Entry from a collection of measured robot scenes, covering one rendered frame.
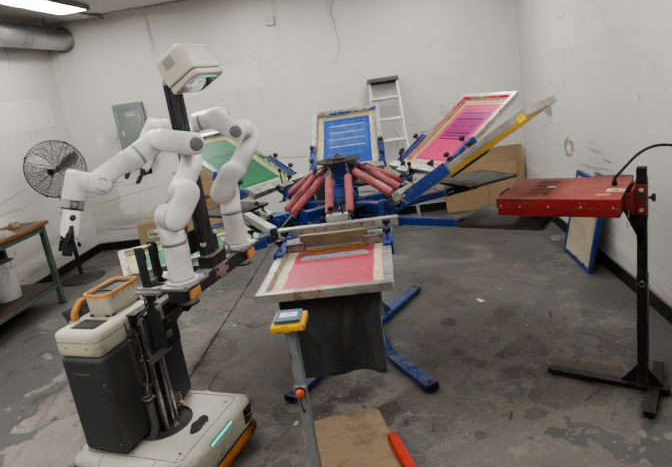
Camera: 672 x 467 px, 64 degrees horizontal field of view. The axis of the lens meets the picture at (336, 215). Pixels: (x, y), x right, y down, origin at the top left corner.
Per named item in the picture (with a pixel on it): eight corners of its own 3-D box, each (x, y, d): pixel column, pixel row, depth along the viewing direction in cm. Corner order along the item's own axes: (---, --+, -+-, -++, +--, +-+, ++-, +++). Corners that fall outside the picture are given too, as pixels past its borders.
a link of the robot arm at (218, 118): (256, 135, 241) (247, 139, 226) (213, 145, 244) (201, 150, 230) (246, 99, 237) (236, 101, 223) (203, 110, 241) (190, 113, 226)
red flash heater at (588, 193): (641, 196, 278) (641, 173, 275) (629, 222, 242) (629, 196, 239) (522, 196, 313) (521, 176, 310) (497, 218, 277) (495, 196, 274)
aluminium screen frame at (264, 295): (394, 290, 218) (393, 281, 217) (256, 304, 225) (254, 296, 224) (390, 234, 294) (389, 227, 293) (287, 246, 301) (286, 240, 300)
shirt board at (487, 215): (562, 219, 301) (562, 206, 299) (544, 242, 270) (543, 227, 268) (363, 214, 379) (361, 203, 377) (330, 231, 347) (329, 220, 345)
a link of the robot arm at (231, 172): (270, 130, 242) (259, 134, 224) (236, 199, 253) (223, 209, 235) (242, 114, 242) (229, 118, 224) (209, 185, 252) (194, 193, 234)
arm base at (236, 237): (214, 249, 249) (207, 217, 245) (228, 240, 260) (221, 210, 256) (243, 248, 243) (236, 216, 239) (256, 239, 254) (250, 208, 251)
